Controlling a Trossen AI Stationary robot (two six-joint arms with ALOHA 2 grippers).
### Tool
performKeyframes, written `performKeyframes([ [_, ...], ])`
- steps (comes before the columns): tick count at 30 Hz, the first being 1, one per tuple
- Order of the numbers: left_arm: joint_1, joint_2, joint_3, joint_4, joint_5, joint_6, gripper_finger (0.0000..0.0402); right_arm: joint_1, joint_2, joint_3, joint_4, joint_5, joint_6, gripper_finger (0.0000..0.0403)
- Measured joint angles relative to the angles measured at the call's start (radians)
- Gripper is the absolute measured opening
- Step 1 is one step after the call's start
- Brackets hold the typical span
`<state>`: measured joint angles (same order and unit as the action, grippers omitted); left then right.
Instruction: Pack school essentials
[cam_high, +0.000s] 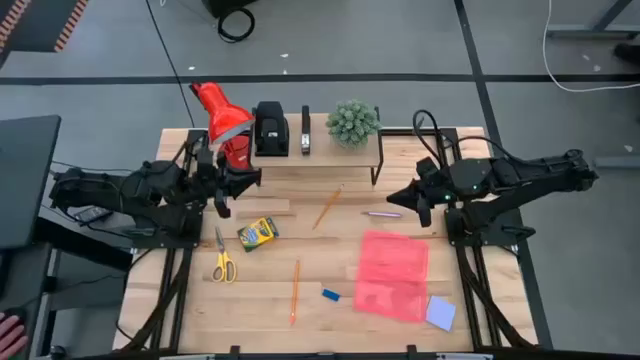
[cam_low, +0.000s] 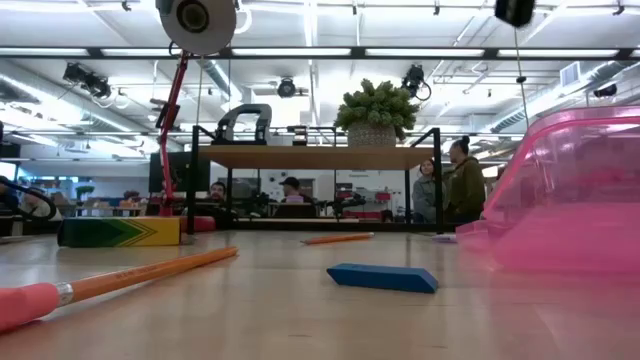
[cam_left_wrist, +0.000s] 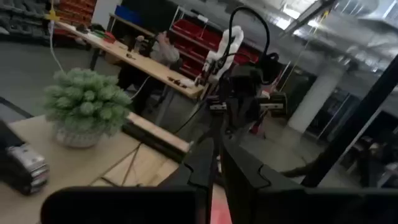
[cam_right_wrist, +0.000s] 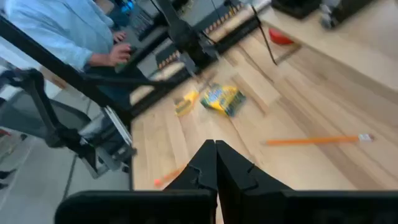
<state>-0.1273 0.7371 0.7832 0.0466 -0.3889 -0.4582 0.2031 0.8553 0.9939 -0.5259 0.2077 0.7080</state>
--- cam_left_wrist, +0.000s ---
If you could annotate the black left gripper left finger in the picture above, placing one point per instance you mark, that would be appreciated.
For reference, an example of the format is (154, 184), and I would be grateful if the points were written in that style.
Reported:
(130, 205)

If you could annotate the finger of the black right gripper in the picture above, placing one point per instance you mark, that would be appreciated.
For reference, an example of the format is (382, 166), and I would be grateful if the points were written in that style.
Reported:
(222, 123)
(248, 119)

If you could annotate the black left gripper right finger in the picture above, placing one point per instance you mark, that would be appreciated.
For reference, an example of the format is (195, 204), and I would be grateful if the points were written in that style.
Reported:
(280, 205)

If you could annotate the white bulky object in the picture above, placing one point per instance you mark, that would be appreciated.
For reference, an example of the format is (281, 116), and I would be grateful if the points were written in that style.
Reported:
(231, 40)

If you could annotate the white building column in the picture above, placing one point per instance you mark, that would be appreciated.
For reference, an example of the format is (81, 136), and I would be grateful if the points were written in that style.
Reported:
(314, 99)

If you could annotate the red storage bin rack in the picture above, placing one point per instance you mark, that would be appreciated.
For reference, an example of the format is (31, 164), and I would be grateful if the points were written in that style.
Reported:
(192, 34)

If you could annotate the person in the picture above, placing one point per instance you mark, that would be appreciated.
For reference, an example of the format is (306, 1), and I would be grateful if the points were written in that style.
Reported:
(164, 51)

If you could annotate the long wooden workbench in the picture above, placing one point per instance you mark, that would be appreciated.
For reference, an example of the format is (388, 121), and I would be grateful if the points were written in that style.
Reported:
(146, 63)

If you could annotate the green potted plant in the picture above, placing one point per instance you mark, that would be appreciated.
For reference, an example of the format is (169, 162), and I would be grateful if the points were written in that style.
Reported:
(87, 96)

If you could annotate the blue box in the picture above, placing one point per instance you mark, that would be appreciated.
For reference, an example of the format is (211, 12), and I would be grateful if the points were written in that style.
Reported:
(127, 15)

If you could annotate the orange storage shelving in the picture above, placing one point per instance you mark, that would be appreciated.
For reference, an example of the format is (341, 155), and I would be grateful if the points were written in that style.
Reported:
(76, 9)

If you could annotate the dark grey bin rack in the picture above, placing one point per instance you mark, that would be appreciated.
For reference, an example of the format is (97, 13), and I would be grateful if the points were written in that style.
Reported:
(21, 18)

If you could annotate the black rig frame post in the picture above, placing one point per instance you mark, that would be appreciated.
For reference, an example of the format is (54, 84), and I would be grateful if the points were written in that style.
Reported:
(351, 124)

